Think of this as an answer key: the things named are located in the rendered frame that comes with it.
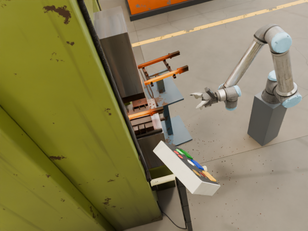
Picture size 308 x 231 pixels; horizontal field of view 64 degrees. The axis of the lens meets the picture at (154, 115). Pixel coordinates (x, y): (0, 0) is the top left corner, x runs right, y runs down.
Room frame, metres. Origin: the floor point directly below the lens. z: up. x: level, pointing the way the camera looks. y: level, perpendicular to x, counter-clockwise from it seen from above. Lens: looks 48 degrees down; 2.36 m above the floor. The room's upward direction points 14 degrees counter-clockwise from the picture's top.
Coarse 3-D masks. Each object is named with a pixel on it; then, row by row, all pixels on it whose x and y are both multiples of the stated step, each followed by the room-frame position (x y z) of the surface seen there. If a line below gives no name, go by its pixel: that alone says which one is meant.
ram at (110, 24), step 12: (96, 12) 1.38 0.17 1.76; (108, 12) 1.34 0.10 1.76; (120, 12) 1.31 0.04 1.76; (96, 24) 1.24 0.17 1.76; (108, 24) 1.21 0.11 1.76; (120, 24) 1.18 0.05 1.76; (108, 36) 1.09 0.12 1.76; (120, 36) 1.09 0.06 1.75; (108, 48) 1.09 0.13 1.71; (120, 48) 1.09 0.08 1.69; (132, 48) 1.34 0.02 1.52; (108, 60) 1.09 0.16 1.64; (120, 60) 1.09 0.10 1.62; (132, 60) 1.09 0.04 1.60; (120, 72) 1.09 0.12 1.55; (132, 72) 1.09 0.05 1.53; (120, 84) 1.09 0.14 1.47; (132, 84) 1.09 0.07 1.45
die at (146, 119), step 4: (140, 108) 1.33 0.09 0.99; (144, 108) 1.32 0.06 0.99; (148, 108) 1.31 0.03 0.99; (132, 112) 1.31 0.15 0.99; (136, 112) 1.30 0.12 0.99; (140, 116) 1.24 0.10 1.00; (144, 116) 1.24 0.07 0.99; (148, 116) 1.23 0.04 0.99; (132, 120) 1.24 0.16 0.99; (136, 120) 1.23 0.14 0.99; (140, 120) 1.22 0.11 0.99; (144, 120) 1.21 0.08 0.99; (148, 120) 1.20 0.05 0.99; (132, 124) 1.20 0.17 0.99; (136, 124) 1.19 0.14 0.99; (140, 124) 1.18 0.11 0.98; (148, 124) 1.17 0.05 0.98; (152, 124) 1.16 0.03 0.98; (136, 128) 1.16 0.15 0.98; (140, 128) 1.15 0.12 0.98; (144, 128) 1.14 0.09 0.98; (148, 128) 1.14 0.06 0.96; (152, 128) 1.14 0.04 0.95; (136, 132) 1.14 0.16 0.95
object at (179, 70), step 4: (180, 68) 1.68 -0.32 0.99; (184, 68) 1.68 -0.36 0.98; (172, 72) 1.67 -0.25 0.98; (176, 72) 1.66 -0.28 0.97; (180, 72) 1.66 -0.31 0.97; (160, 76) 1.66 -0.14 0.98; (164, 76) 1.65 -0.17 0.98; (168, 76) 1.65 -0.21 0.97; (148, 80) 1.65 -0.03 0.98; (152, 80) 1.63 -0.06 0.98; (156, 80) 1.63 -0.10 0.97
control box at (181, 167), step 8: (160, 144) 0.82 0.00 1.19; (168, 144) 0.83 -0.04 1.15; (160, 152) 0.78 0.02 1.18; (168, 152) 0.75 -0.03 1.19; (176, 152) 0.76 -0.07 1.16; (168, 160) 0.71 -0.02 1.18; (176, 160) 0.69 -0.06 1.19; (184, 160) 0.70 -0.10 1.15; (176, 168) 0.65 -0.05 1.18; (184, 168) 0.63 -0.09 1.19; (192, 168) 0.65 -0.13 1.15; (176, 176) 0.62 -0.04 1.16; (184, 176) 0.60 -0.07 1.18; (192, 176) 0.58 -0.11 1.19; (200, 176) 0.58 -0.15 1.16; (184, 184) 0.56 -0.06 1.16; (192, 184) 0.54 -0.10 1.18; (200, 184) 0.53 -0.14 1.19; (208, 184) 0.55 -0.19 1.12; (216, 184) 0.58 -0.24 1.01; (192, 192) 0.51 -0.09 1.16; (200, 192) 0.53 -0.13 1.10; (208, 192) 0.55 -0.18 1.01
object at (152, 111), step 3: (150, 108) 1.29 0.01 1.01; (156, 108) 1.27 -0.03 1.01; (159, 108) 1.26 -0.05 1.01; (162, 108) 1.26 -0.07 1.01; (144, 111) 1.27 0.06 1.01; (147, 111) 1.27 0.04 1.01; (150, 111) 1.25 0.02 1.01; (153, 111) 1.25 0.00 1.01; (156, 111) 1.26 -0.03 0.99; (159, 111) 1.25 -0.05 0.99; (162, 111) 1.25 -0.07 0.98; (132, 114) 1.28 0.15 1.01; (135, 114) 1.27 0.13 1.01; (138, 114) 1.26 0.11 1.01; (141, 114) 1.26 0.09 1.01; (144, 114) 1.25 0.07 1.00; (147, 114) 1.25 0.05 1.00; (150, 114) 1.25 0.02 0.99; (129, 117) 1.25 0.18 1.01; (132, 117) 1.25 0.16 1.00
